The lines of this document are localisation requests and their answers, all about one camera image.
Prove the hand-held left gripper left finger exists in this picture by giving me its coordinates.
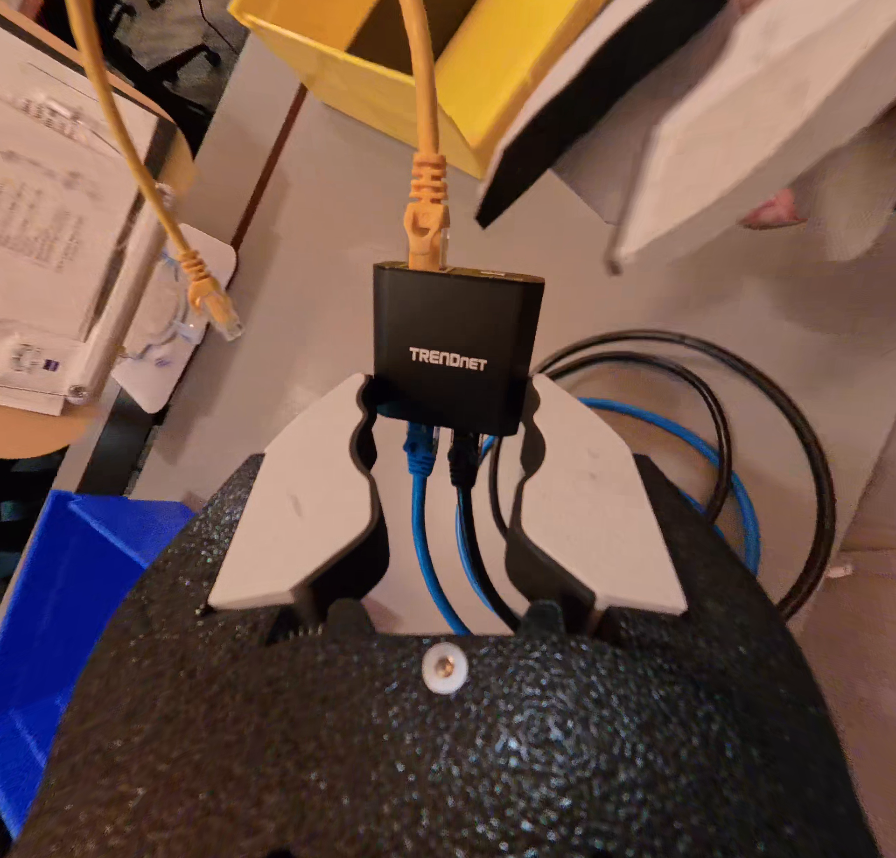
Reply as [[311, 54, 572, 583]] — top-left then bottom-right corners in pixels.
[[209, 374, 390, 612]]

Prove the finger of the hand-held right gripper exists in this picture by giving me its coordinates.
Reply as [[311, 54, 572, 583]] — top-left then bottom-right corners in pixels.
[[605, 0, 896, 274], [475, 0, 746, 230]]

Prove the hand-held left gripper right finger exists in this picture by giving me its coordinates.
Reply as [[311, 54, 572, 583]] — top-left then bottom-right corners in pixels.
[[513, 374, 691, 619]]

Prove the blue ethernet cable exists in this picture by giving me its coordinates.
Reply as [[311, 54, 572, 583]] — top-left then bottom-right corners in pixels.
[[402, 396, 764, 635]]

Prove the yellow ethernet cable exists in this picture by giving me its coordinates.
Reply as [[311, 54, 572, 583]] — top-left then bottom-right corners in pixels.
[[58, 0, 449, 344]]

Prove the black ethernet cable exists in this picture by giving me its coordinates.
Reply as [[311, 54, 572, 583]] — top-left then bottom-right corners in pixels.
[[448, 329, 837, 631]]

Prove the black network adapter box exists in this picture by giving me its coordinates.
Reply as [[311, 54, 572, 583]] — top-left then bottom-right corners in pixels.
[[372, 262, 546, 437]]

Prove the adjacent grey desk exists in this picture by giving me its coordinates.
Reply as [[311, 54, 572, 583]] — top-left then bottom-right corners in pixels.
[[168, 32, 309, 257]]

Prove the person's right hand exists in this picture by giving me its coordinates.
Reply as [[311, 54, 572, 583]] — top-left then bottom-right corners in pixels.
[[738, 189, 807, 230]]

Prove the yellow plastic bin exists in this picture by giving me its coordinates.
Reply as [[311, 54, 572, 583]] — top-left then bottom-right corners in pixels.
[[227, 0, 641, 179]]

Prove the blue plastic bin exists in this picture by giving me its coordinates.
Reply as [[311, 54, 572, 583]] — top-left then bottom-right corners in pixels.
[[0, 490, 197, 838]]

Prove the black office chair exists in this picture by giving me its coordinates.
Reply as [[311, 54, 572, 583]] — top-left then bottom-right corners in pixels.
[[42, 0, 221, 113]]

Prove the white printed box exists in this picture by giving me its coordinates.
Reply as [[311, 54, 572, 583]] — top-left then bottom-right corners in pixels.
[[0, 28, 176, 414]]

